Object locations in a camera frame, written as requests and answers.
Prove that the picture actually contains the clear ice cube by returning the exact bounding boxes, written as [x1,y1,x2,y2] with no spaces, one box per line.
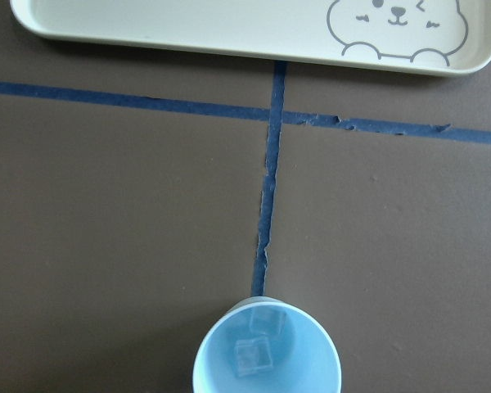
[234,337,274,377]
[249,307,286,337]

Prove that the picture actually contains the light blue plastic cup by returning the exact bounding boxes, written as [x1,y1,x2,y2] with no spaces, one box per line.
[192,296,342,392]

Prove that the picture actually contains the cream bear serving tray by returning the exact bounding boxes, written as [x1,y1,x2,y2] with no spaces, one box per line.
[10,1,491,76]

